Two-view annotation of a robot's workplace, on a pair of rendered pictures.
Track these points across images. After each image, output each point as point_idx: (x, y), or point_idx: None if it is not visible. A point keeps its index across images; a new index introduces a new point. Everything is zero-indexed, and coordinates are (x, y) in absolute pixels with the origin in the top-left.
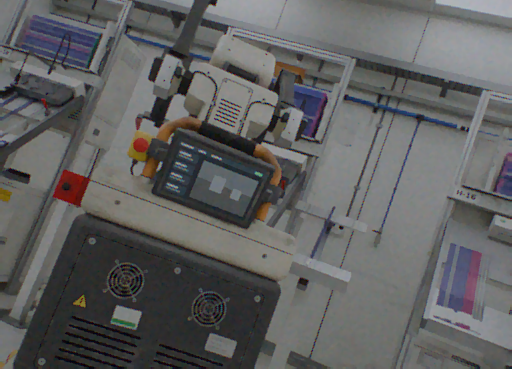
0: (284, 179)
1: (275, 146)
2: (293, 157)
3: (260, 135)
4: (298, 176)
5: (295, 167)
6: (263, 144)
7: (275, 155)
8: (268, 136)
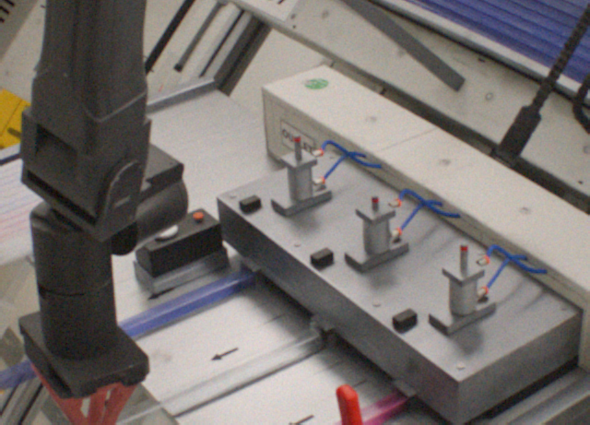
0: (436, 383)
1: (513, 173)
2: (572, 253)
3: None
4: (576, 380)
5: (553, 318)
6: (453, 151)
7: (475, 222)
8: (495, 112)
